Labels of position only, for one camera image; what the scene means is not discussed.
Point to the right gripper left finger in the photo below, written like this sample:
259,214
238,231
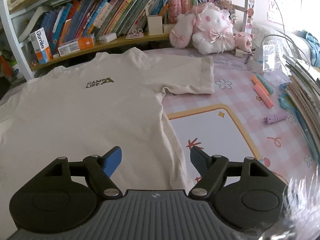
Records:
64,195

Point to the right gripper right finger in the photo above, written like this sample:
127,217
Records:
244,195

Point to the cream t-shirt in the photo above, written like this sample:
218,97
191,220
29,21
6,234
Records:
113,100

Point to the pink checkered cartoon tablecloth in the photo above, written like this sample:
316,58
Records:
230,122

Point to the orange highlighter pen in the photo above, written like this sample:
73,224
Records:
262,92

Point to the green highlighter pen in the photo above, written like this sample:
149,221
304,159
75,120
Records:
265,84

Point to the stack of notebooks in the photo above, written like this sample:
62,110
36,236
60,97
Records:
303,93

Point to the usmile white orange box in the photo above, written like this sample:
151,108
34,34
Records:
41,46

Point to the white orange flat box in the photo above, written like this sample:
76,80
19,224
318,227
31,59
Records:
78,44

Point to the small white box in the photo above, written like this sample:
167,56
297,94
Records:
107,38

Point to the pink white plush bunny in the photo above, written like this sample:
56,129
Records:
209,30

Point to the row of leaning books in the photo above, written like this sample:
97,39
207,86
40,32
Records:
80,18

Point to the beige pen holder box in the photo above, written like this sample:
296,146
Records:
155,26

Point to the white bookshelf frame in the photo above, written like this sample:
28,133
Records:
12,20

